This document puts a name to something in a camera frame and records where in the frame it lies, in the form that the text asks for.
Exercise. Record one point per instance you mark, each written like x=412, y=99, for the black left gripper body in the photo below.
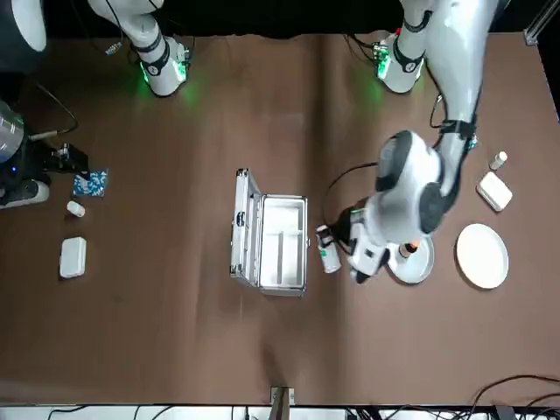
x=343, y=229

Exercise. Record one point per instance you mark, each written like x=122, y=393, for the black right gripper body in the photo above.
x=54, y=161

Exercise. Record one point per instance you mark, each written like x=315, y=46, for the white hydrogen peroxide bottle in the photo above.
x=331, y=260

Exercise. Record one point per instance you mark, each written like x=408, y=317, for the brown iodophor bottle orange cap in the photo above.
x=409, y=249

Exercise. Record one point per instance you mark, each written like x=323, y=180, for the silver aluminium medical case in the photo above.
x=245, y=245

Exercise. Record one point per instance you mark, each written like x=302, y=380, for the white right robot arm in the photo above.
x=157, y=57

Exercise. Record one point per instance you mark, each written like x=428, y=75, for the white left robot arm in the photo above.
x=459, y=65

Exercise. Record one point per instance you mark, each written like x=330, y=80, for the gray round plate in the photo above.
x=415, y=271

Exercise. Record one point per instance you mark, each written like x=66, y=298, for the white round plate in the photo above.
x=482, y=256

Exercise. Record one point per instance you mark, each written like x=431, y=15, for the white pill bottle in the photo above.
x=499, y=161
x=75, y=208

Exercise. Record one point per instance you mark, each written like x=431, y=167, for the white plastic box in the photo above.
x=494, y=191
x=72, y=258

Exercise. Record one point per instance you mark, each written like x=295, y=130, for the aluminium camera post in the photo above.
x=282, y=400

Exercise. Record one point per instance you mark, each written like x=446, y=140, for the aluminium frame rail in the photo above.
x=538, y=22

